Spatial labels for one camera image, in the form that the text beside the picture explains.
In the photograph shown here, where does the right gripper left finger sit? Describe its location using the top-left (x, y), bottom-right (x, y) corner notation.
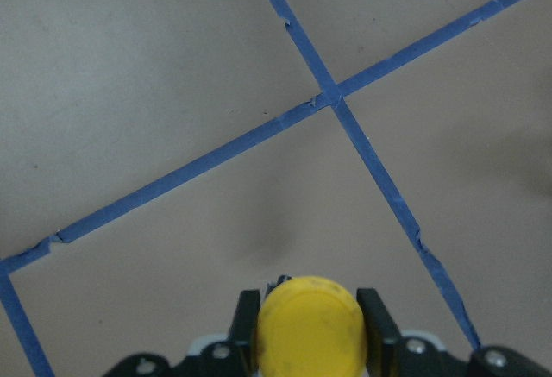
top-left (228, 289), bottom-right (261, 376)

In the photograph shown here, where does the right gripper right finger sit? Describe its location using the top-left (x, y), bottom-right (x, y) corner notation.
top-left (356, 288), bottom-right (399, 377)

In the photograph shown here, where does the yellow push button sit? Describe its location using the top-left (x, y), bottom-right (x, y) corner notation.
top-left (255, 276), bottom-right (367, 376)

